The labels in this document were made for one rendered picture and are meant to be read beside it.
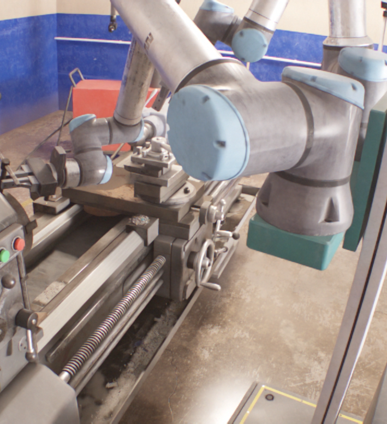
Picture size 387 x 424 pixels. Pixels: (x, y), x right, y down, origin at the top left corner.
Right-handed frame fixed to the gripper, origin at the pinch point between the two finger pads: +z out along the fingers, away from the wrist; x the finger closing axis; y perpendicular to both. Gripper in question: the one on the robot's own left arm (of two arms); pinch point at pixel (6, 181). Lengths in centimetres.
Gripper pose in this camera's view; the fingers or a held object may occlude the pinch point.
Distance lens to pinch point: 143.8
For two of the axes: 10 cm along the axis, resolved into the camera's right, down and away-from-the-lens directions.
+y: -3.4, 7.5, 5.7
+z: -7.4, 1.6, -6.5
